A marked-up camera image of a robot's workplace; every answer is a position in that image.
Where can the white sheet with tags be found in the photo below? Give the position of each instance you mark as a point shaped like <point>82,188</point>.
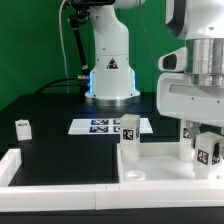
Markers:
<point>95,126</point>

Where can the white U-shaped fence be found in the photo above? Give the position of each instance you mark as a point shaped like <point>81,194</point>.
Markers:
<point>98,196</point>

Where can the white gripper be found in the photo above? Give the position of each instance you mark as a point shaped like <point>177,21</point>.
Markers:
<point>177,97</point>

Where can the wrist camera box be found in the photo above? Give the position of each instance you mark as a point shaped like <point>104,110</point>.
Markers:
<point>175,61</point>

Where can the white square table top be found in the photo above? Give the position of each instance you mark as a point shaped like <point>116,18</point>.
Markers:
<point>160,163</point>

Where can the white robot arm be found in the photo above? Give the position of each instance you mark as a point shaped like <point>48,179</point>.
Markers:
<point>200,23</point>

